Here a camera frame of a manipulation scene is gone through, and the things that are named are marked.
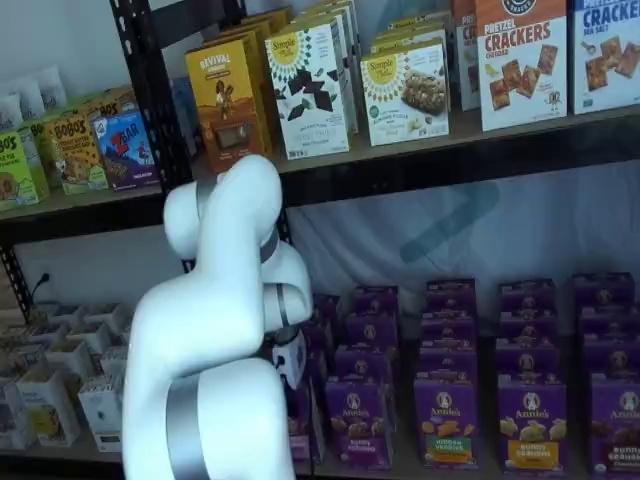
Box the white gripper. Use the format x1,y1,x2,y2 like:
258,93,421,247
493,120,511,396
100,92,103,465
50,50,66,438
271,330,308,392

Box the purple Annie's box pink patch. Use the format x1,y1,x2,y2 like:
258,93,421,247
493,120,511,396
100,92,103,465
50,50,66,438
312,294,344,326
287,379,327,466
302,319,336,352

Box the purple Annie's box violet patch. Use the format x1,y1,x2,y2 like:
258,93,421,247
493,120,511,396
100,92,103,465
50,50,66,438
324,380,395,472
333,343,396,389
343,310,400,351
351,284,401,319

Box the purple Annie's hidden veggies box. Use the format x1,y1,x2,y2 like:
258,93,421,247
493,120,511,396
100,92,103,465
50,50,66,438
424,278,477,316
419,310,477,351
412,378,480,472
416,345,478,384

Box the white Organic Pantry box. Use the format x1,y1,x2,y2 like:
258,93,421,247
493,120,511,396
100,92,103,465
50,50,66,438
16,368,83,448
64,318,112,351
47,303,86,326
78,375,127,455
0,377,39,451
27,322,71,349
82,301,125,331
43,338,97,381
98,345,130,384

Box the purple Annie's box yellow patch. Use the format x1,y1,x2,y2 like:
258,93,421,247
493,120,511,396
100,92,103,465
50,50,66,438
497,378,569,476
498,278,557,315
497,309,560,344
494,335,562,384

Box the Simple Mills chocolate thins box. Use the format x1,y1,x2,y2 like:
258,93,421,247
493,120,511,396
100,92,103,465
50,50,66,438
263,21,352,161
292,0,362,135

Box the purple Zbar chocolate chip box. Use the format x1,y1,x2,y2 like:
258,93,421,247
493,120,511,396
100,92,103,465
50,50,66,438
91,110,157,192

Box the orange Revival box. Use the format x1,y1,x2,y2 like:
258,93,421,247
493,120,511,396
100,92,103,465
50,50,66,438
183,37,275,175
202,7,292,151

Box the Simple Mills almond bar box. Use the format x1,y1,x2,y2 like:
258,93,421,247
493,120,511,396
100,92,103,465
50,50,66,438
368,10,452,51
359,40,451,147

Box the yellow Bobo's box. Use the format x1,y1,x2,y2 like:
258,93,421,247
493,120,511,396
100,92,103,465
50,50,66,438
82,87,139,126
46,115,110,196

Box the purple Annie's chocolate bunnies box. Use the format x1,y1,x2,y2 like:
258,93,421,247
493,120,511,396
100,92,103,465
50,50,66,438
588,370,640,479
582,335,640,376
571,272,636,309
577,303,640,341

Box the green Bobo's box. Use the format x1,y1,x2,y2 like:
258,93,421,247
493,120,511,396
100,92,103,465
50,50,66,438
19,115,54,191
0,128,40,212

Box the pretzel crackers cheddar box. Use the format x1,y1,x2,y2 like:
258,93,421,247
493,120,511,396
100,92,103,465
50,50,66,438
451,0,482,112
473,0,570,133

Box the pretzel crackers sea salt box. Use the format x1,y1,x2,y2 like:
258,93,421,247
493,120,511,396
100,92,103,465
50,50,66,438
571,0,640,116

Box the black metal shelving unit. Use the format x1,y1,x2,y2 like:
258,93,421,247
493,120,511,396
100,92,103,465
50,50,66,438
109,0,640,480
0,0,194,480

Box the white backdrop cloth teal stripe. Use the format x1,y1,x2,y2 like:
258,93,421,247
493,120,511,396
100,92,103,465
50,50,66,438
287,162,640,346

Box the white snack pouch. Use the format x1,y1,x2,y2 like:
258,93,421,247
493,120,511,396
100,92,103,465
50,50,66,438
37,64,69,109
17,79,46,121
0,94,24,131

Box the black wall plug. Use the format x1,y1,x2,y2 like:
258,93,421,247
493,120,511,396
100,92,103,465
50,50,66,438
30,271,55,297

